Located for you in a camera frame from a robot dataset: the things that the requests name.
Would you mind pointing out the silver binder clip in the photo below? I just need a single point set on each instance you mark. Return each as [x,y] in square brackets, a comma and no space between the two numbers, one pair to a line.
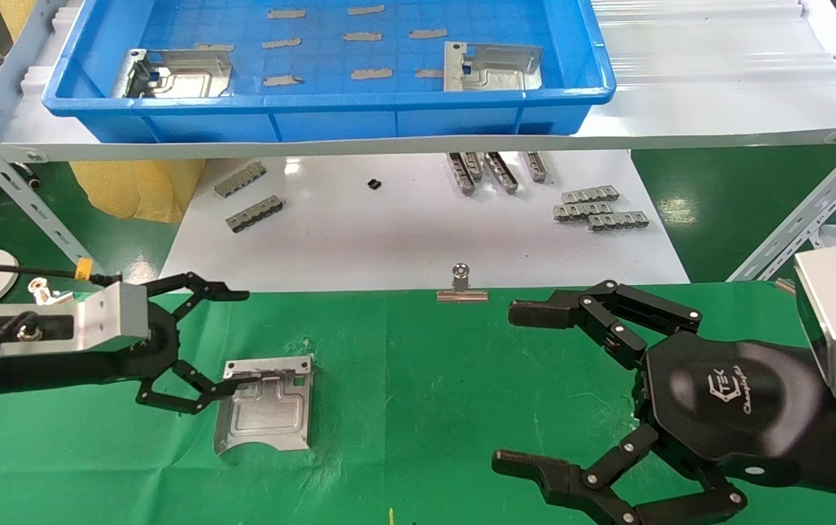
[461,294]
[42,289]

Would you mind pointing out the blue plastic tray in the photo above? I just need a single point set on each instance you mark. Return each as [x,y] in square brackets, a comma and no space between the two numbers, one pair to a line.
[330,124]

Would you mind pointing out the grey slotted-angle shelf rack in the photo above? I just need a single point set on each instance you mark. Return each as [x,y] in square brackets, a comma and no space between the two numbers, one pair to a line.
[24,198]

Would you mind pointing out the yellow woven sack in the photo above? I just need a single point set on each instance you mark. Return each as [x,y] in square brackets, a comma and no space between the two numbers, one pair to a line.
[141,189]

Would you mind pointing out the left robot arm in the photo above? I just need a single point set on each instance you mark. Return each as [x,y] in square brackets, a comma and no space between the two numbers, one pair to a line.
[38,372]

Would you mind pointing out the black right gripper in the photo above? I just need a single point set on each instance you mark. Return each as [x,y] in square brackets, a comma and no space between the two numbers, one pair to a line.
[731,401]

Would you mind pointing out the green table cloth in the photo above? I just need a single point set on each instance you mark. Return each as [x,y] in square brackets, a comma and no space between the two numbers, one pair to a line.
[425,379]

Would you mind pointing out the grey tape strip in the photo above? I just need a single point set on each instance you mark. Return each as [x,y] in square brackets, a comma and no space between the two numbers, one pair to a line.
[372,74]
[286,13]
[428,33]
[365,10]
[428,73]
[361,36]
[280,43]
[281,80]

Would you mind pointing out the white corrugated shelf board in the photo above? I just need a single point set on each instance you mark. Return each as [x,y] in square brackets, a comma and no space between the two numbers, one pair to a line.
[716,73]

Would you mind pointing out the stamped sheet metal part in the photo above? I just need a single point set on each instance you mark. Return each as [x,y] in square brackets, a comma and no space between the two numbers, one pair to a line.
[264,415]
[184,76]
[498,73]

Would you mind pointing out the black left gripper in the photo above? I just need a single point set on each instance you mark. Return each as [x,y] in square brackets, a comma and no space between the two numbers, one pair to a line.
[159,343]

